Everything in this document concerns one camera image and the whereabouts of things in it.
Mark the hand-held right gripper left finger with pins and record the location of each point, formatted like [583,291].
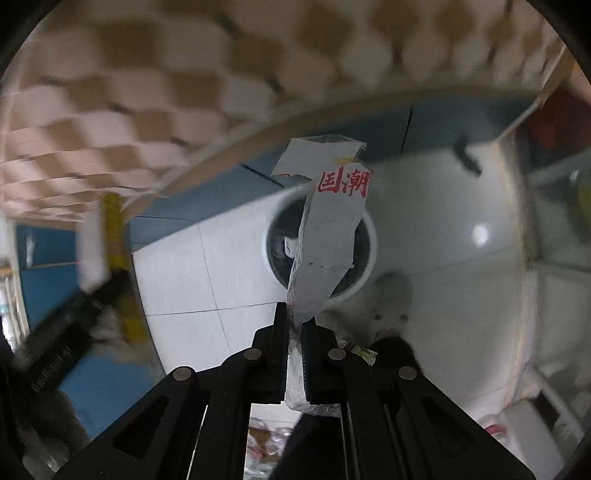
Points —
[280,332]

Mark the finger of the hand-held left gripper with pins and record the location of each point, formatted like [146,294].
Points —
[113,286]

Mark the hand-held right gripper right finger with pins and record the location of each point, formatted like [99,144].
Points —
[308,350]

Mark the yellow and white packet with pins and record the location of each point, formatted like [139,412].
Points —
[94,249]

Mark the white round trash bin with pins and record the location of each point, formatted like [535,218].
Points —
[275,265]

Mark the white red-printed plastic wrapper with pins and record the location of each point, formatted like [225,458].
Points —
[328,230]

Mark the small yellow white wrapper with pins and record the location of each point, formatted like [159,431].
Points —
[362,353]

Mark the black fluffy object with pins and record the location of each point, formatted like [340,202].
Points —
[395,353]

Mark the white fluffy object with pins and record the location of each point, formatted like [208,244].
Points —
[392,300]

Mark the clear plastic litter pile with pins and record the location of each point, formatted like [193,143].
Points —
[268,445]

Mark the checkered round table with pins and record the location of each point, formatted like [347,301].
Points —
[184,92]

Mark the white metal rack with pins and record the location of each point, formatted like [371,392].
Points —
[545,300]

